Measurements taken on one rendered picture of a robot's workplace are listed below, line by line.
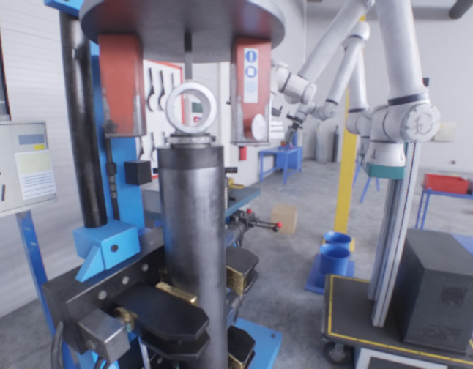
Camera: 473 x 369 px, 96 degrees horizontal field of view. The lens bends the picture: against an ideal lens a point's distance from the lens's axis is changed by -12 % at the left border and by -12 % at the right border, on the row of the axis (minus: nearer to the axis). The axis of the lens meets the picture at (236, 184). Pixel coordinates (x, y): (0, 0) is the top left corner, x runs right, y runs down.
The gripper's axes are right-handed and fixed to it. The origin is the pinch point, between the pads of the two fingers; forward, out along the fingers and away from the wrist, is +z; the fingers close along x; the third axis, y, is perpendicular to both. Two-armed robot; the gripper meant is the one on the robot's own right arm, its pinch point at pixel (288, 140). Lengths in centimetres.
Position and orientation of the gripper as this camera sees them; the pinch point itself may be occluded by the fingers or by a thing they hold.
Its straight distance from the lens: 176.9
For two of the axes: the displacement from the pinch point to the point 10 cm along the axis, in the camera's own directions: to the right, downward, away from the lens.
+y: 8.8, 4.5, -1.4
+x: 2.1, -1.2, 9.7
